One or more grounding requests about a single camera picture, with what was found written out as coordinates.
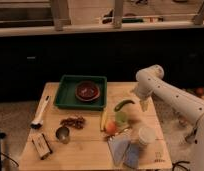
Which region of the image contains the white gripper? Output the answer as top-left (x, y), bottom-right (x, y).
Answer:
top-left (133, 82), bottom-right (152, 112)

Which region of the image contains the green pepper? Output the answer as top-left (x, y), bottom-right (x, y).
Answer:
top-left (114, 99), bottom-right (135, 112)

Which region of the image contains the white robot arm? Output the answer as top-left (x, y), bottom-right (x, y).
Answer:
top-left (134, 65), bottom-right (204, 171)

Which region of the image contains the green plastic cup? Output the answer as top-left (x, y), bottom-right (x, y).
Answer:
top-left (115, 111), bottom-right (128, 127)

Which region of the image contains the small metal cup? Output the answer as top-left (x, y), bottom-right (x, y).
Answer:
top-left (55, 127), bottom-right (70, 144)

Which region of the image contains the metal knife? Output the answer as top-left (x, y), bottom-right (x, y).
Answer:
top-left (103, 126), bottom-right (132, 141)

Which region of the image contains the orange fruit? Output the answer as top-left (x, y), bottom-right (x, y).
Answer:
top-left (105, 121), bottom-right (117, 135)

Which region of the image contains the yellow banana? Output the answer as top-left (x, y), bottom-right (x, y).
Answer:
top-left (100, 110), bottom-right (107, 131)

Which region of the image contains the grey folded cloth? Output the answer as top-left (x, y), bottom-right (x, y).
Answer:
top-left (107, 135), bottom-right (129, 166)

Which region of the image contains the blue grey cloth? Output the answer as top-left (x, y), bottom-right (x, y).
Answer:
top-left (123, 143), bottom-right (139, 169)

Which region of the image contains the dark red bowl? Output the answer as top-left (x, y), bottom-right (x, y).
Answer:
top-left (75, 81), bottom-right (100, 102)

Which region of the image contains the brown dried food pile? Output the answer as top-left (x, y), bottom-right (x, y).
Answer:
top-left (60, 116), bottom-right (86, 129)

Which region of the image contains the green plastic tray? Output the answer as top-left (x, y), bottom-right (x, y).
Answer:
top-left (54, 75), bottom-right (107, 111)

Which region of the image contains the small brown box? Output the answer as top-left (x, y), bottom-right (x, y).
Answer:
top-left (31, 133), bottom-right (52, 160)

